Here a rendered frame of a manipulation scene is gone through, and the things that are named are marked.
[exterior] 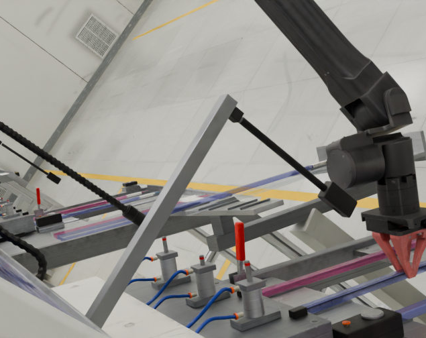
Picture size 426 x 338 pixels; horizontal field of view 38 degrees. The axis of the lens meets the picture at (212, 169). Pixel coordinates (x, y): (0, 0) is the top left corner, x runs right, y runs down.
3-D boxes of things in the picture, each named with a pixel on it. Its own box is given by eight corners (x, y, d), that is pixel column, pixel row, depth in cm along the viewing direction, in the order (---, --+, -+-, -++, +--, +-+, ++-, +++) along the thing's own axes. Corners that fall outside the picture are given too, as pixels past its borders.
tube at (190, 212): (364, 158, 149) (363, 153, 148) (368, 157, 147) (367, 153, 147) (186, 215, 122) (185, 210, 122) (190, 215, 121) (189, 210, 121)
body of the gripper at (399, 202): (411, 233, 84) (404, 180, 84) (360, 224, 93) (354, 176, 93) (444, 222, 87) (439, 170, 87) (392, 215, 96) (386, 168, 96)
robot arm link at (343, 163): (404, 84, 87) (367, 104, 95) (339, 95, 82) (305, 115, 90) (430, 165, 85) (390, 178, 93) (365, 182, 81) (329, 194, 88)
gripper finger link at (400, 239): (406, 287, 87) (398, 222, 86) (371, 277, 93) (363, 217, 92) (440, 274, 90) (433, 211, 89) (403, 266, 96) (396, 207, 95)
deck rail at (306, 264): (429, 249, 122) (424, 218, 122) (437, 250, 121) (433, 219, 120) (80, 366, 90) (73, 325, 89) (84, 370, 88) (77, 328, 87)
